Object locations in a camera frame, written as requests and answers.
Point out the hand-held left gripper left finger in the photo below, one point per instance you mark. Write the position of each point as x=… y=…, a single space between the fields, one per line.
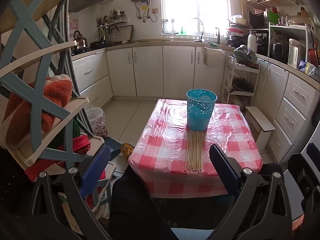
x=96 y=168

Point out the stack of basins and dishes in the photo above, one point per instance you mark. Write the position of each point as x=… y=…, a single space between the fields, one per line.
x=236 y=32

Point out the white electric kettle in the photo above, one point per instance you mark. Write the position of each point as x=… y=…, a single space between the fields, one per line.
x=295 y=53

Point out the blue and cream shelf rack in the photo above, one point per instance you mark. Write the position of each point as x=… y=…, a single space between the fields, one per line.
x=37 y=97

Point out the white counter shelf unit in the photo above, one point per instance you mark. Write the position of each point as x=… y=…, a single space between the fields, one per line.
x=287 y=27

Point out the red cloth item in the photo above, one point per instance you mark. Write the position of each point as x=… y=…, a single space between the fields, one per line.
x=82 y=143

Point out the curved chrome faucet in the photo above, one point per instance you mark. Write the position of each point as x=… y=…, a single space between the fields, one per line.
x=201 y=30

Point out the small black faucet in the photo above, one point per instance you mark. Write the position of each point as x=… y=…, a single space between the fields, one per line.
x=218 y=35

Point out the green bottle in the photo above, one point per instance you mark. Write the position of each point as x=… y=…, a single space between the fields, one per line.
x=182 y=30

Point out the cream lower kitchen cabinets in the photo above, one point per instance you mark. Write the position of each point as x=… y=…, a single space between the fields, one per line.
x=177 y=72

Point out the dark metal kettle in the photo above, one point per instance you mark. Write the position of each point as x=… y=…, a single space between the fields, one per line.
x=80 y=42

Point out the blue food box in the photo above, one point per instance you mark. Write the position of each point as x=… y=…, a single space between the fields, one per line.
x=303 y=65

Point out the yellow patterned slipper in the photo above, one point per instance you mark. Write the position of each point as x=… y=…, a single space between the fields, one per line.
x=127 y=149

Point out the black framed cutting board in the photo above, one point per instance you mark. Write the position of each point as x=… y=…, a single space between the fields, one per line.
x=125 y=33

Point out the orange plush slipper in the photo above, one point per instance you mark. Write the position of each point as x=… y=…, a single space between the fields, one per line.
x=57 y=92

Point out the green cloth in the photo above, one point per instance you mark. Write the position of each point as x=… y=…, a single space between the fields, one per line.
x=213 y=44

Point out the green plastic board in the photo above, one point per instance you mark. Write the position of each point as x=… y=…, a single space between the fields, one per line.
x=273 y=17

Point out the black microwave oven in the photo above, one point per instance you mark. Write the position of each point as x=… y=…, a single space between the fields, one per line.
x=257 y=18

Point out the floral trash bin with bag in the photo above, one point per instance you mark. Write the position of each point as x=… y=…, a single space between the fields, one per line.
x=96 y=121

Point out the black cooking pot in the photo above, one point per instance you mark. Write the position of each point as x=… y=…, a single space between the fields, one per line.
x=278 y=51

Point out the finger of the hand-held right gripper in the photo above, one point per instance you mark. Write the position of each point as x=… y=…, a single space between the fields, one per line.
x=301 y=172
x=314 y=152

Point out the white thermos flask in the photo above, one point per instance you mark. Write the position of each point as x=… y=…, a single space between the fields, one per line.
x=252 y=42

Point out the green cloth item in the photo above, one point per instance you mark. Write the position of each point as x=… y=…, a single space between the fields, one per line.
x=75 y=130

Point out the dark knotted plastic bag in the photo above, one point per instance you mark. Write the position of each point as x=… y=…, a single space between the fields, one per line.
x=245 y=55

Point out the bright kitchen window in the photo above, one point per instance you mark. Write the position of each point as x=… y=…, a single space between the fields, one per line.
x=195 y=5

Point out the white tiered trolley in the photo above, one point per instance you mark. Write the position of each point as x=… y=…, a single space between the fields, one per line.
x=250 y=70

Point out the dark blue flat box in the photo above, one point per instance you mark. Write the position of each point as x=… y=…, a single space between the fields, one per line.
x=113 y=147

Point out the red checkered tablecloth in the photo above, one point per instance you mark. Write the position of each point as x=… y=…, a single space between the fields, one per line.
x=165 y=140

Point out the black frying pan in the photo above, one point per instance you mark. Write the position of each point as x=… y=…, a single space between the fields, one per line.
x=98 y=44

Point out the pink wall stickers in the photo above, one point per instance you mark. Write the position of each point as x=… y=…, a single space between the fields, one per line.
x=74 y=24

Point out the white hanging door bin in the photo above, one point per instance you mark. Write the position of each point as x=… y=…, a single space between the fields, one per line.
x=212 y=57

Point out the red pan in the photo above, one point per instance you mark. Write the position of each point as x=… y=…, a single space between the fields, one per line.
x=313 y=56

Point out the small white stool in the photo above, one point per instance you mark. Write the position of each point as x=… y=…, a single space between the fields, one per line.
x=261 y=122

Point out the set of wooden chopsticks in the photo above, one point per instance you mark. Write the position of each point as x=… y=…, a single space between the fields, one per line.
x=193 y=152

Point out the wall utensil rack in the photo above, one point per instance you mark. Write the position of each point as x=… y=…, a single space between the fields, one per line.
x=111 y=20

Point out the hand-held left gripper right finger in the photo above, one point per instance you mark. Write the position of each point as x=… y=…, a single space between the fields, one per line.
x=222 y=166

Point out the teal perforated plastic basket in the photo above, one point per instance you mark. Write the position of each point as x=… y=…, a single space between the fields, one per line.
x=200 y=112

